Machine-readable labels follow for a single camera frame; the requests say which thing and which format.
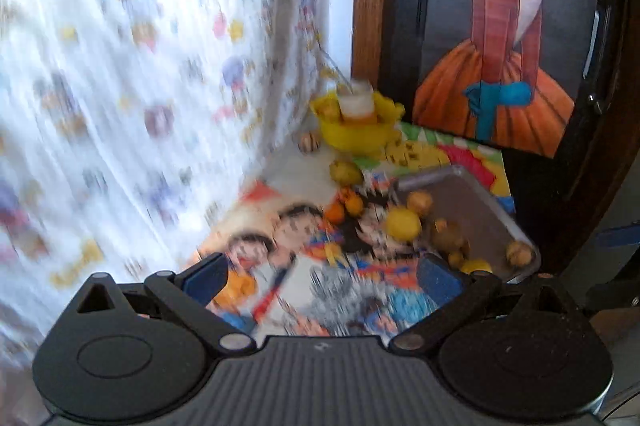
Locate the green yellow mango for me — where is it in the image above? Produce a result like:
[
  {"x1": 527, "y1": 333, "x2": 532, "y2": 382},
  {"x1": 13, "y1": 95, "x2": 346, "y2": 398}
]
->
[{"x1": 329, "y1": 160, "x2": 363, "y2": 187}]

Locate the small yellow fruit left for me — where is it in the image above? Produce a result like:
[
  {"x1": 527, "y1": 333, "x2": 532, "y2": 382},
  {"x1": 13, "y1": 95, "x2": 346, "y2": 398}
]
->
[{"x1": 448, "y1": 251, "x2": 465, "y2": 270}]

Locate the large yellow fruit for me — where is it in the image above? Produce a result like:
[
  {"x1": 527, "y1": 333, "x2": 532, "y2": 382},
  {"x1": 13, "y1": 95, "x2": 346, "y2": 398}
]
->
[{"x1": 460, "y1": 258, "x2": 492, "y2": 275}]

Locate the brown round fruit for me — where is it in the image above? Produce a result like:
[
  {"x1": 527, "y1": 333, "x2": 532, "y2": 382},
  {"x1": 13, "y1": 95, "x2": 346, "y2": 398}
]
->
[{"x1": 506, "y1": 241, "x2": 534, "y2": 268}]

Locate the silver metal tray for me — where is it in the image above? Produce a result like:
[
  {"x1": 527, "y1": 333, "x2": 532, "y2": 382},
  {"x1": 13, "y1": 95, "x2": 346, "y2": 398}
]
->
[{"x1": 390, "y1": 165, "x2": 541, "y2": 284}]

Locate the yellow lemon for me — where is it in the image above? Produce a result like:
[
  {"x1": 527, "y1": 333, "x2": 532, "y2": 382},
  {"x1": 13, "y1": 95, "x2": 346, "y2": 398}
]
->
[{"x1": 385, "y1": 206, "x2": 422, "y2": 242}]

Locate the small orange fruit right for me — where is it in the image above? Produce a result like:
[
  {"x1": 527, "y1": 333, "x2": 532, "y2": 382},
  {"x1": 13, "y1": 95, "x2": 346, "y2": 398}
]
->
[{"x1": 344, "y1": 193, "x2": 364, "y2": 217}]

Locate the small orange fruit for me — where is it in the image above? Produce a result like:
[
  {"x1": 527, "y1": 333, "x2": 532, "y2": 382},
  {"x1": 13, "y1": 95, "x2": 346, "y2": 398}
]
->
[
  {"x1": 323, "y1": 201, "x2": 346, "y2": 226},
  {"x1": 344, "y1": 193, "x2": 364, "y2": 217}
]

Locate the anime characters drawing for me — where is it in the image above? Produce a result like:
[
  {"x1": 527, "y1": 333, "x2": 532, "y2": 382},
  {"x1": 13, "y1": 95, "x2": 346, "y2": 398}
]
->
[{"x1": 198, "y1": 173, "x2": 436, "y2": 342}]

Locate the small orange fruit left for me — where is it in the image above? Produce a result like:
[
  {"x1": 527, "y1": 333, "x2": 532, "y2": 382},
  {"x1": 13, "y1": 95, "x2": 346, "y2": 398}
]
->
[{"x1": 323, "y1": 201, "x2": 346, "y2": 226}]

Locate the yellow plastic bowl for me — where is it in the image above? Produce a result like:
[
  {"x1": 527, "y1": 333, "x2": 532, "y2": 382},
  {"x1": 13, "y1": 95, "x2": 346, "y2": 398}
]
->
[{"x1": 309, "y1": 90, "x2": 405, "y2": 155}]

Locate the white lidded jar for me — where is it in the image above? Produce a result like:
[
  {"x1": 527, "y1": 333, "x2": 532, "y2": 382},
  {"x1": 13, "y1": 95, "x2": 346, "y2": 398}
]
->
[{"x1": 336, "y1": 80, "x2": 376, "y2": 124}]

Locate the white cartoon print curtain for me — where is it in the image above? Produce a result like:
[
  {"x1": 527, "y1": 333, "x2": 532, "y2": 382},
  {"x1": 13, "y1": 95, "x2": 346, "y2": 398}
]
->
[{"x1": 1, "y1": 0, "x2": 319, "y2": 402}]

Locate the lady in orange dress poster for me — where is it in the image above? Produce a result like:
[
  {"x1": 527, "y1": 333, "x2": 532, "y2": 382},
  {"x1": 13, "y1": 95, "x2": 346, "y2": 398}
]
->
[{"x1": 412, "y1": 0, "x2": 575, "y2": 157}]

